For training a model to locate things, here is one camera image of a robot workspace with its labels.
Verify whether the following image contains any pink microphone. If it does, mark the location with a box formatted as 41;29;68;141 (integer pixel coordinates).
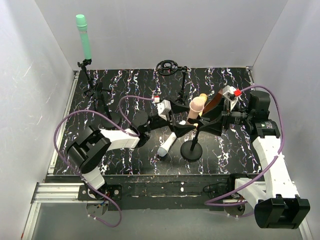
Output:
186;96;207;125

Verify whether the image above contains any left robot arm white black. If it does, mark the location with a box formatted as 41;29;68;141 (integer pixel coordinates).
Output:
66;99;195;190

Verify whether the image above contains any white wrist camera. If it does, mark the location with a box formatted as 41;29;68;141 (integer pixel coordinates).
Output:
156;100;172;121
222;85;242;112

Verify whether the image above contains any black shock mount tripod stand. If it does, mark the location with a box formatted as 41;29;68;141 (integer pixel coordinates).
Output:
156;59;193;106

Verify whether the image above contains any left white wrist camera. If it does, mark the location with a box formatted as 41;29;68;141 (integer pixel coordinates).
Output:
156;100;172;121

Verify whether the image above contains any yellow microphone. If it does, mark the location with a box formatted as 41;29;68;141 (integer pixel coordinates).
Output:
199;93;207;99

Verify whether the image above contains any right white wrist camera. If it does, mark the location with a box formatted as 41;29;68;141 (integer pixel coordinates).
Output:
222;85;242;112

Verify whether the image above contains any green microphone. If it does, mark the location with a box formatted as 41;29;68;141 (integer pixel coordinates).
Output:
75;14;92;60

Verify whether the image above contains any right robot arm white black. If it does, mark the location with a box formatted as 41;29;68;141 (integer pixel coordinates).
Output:
205;89;311;229

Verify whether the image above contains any black tripod clip stand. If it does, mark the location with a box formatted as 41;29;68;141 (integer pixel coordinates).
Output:
77;59;112;117

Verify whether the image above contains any white microphone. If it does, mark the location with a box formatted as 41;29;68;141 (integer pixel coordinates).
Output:
157;132;177;158

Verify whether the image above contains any brown wooden metronome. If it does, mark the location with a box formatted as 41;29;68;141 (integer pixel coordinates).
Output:
205;88;225;107

